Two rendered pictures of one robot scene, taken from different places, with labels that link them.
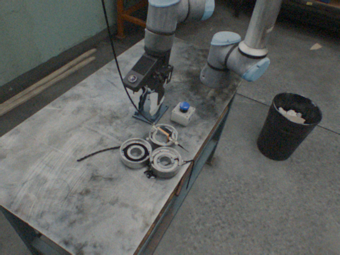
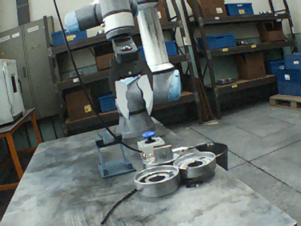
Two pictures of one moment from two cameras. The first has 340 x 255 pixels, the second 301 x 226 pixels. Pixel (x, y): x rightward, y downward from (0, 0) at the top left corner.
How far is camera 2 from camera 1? 0.62 m
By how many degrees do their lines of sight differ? 44
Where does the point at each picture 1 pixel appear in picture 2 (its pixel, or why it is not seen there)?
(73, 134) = (64, 214)
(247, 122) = not seen: hidden behind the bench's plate
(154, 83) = (138, 62)
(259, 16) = (151, 35)
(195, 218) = not seen: outside the picture
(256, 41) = (160, 56)
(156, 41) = (124, 18)
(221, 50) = (132, 88)
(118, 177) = (168, 204)
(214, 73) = (138, 118)
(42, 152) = not seen: outside the picture
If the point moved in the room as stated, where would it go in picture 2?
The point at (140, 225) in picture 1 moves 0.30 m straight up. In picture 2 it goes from (249, 198) to (232, 45)
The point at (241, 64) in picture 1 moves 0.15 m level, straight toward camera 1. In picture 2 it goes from (161, 83) to (178, 84)
